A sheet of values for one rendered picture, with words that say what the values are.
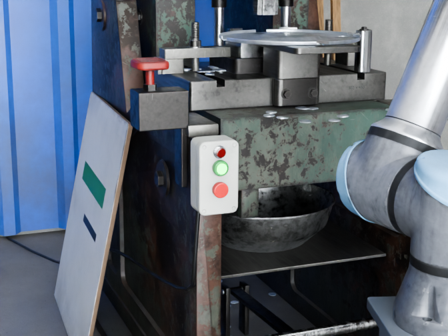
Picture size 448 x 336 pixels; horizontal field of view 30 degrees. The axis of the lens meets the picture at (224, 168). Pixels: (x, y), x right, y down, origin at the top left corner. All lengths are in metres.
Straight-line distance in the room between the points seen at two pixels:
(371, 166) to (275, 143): 0.45
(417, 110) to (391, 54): 2.17
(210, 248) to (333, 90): 0.45
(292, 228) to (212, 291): 0.28
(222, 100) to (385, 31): 1.77
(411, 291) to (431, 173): 0.17
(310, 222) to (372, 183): 0.63
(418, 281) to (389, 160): 0.18
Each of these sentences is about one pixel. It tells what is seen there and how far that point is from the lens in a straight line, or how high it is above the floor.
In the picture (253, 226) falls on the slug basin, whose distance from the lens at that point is 1.78.
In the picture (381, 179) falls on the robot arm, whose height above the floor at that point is 0.64.
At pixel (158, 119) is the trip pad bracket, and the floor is 0.66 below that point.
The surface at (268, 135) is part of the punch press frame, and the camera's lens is 1.63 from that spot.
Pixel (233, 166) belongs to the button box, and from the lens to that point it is 1.49.
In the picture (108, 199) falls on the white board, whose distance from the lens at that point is 1.93.
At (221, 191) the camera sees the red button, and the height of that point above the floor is 0.54.
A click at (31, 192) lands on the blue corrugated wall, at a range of 2.94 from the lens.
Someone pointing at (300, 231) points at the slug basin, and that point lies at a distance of 1.82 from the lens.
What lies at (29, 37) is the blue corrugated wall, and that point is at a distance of 2.85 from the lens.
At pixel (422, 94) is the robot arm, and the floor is 0.75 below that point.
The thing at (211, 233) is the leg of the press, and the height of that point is 0.44.
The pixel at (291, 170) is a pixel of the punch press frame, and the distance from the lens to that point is 1.67.
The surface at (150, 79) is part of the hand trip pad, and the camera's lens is 1.53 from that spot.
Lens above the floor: 0.94
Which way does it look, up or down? 14 degrees down
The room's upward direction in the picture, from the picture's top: straight up
